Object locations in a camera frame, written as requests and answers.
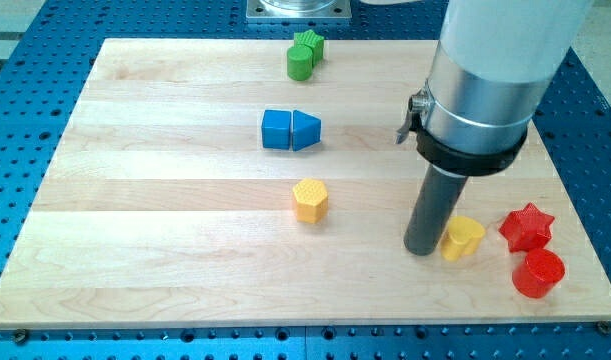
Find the green cylinder block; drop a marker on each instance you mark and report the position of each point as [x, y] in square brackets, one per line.
[299, 62]

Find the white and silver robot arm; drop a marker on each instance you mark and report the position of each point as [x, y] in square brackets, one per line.
[493, 63]

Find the light wooden board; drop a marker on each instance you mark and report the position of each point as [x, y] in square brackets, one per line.
[161, 207]

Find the yellow heart block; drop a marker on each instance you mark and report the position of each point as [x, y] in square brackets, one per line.
[462, 237]

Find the blue triangle block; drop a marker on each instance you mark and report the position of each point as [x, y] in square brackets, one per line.
[306, 130]

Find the red star block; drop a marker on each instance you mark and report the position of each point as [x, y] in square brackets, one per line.
[527, 229]

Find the blue cube block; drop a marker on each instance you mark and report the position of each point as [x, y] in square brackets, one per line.
[276, 129]

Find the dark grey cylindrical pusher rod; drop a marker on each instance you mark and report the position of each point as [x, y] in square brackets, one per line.
[437, 198]

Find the blue perforated metal table plate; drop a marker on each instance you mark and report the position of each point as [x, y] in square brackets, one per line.
[47, 49]

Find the red cylinder block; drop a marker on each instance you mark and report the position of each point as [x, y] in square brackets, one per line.
[538, 273]

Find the green star block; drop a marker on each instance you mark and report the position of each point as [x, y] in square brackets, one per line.
[313, 41]

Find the yellow hexagon block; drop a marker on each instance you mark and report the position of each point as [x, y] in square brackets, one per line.
[310, 200]

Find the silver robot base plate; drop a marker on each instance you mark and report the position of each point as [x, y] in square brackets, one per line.
[298, 9]

